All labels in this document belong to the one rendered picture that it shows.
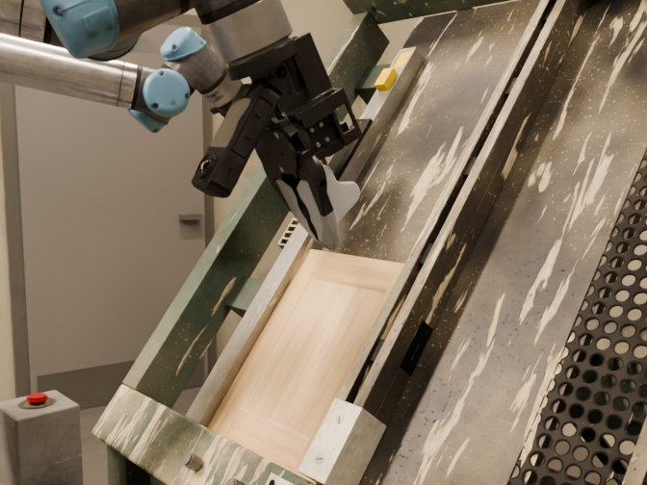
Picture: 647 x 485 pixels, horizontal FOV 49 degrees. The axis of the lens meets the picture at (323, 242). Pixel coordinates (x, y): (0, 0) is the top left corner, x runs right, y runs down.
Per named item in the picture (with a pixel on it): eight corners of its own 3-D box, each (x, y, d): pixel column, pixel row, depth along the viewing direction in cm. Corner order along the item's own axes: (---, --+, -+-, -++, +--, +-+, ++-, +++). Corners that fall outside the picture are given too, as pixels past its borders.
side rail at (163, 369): (157, 404, 162) (120, 382, 155) (375, 44, 197) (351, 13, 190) (170, 411, 158) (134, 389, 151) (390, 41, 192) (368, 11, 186)
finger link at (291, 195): (365, 226, 77) (332, 149, 74) (324, 255, 75) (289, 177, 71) (348, 223, 80) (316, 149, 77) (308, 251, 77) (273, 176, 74)
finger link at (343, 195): (383, 228, 75) (349, 149, 71) (342, 259, 72) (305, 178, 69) (365, 226, 77) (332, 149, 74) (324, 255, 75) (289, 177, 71)
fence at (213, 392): (198, 424, 140) (184, 416, 138) (408, 61, 170) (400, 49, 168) (213, 432, 136) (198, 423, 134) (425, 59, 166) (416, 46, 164)
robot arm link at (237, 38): (224, 17, 62) (187, 31, 69) (247, 67, 64) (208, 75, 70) (291, -14, 65) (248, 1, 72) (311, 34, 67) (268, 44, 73)
